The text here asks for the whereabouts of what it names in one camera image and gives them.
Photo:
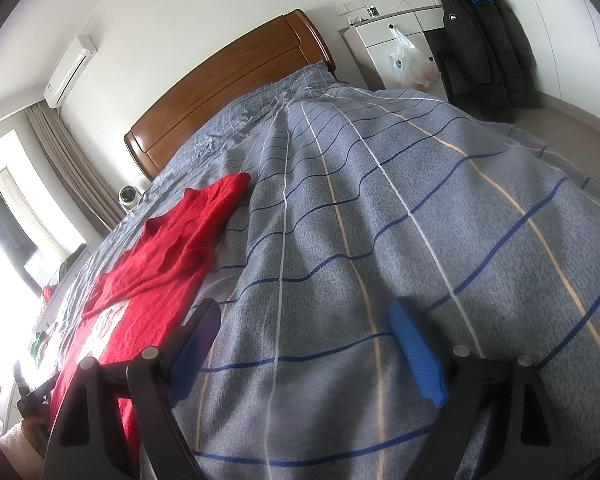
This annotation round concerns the red sweater with white animal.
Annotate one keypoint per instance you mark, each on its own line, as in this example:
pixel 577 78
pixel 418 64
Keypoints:
pixel 155 270

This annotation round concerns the white dresser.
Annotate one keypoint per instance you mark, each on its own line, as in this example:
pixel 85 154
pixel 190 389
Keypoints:
pixel 375 45

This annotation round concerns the clear bottle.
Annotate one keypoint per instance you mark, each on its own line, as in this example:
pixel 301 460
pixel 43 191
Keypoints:
pixel 371 9

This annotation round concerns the beige curtain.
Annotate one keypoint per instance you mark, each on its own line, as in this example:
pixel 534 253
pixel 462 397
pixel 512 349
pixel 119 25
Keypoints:
pixel 70 160

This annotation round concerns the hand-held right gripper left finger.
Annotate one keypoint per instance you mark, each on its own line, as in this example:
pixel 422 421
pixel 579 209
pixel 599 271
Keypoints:
pixel 195 355

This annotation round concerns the black jacket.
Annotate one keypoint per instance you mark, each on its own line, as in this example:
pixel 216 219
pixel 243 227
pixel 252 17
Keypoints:
pixel 480 60

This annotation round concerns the green garment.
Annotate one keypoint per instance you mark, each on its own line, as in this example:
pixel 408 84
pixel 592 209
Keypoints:
pixel 39 344

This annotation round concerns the dark clothes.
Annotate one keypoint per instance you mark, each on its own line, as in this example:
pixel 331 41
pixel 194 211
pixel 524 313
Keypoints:
pixel 69 265

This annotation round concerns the white window bench cabinet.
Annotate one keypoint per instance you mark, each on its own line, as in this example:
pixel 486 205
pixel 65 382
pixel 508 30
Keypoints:
pixel 55 310

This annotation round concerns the person's left hand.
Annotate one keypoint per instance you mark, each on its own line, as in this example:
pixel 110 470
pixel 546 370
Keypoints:
pixel 32 432

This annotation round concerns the white wardrobe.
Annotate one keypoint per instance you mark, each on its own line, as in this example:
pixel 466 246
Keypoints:
pixel 570 35

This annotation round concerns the window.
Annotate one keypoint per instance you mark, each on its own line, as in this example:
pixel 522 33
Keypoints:
pixel 10 240

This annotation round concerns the white round fan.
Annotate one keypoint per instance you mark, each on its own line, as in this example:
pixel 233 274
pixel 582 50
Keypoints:
pixel 130 197

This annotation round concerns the person's left forearm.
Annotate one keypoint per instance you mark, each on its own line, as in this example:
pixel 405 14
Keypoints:
pixel 10 447

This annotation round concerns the wooden headboard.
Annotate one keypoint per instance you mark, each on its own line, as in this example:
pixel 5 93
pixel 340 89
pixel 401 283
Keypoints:
pixel 220 90

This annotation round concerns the white plastic bag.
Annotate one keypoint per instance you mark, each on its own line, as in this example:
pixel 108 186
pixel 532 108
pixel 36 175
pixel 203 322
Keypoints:
pixel 410 67

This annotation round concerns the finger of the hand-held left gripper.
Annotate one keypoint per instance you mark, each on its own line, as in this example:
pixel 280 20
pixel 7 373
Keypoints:
pixel 42 389
pixel 20 377

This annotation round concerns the white wall socket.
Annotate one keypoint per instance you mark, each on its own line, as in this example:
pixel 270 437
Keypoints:
pixel 347 6

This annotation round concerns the bed with grey checked duvet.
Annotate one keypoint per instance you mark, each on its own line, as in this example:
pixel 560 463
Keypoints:
pixel 380 210

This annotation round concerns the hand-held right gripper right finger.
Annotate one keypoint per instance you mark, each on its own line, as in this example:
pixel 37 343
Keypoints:
pixel 420 355

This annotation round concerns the white air conditioner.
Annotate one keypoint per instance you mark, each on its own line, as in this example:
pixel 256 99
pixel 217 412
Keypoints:
pixel 70 72

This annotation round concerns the small red cloth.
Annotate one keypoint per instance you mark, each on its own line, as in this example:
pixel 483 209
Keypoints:
pixel 46 292

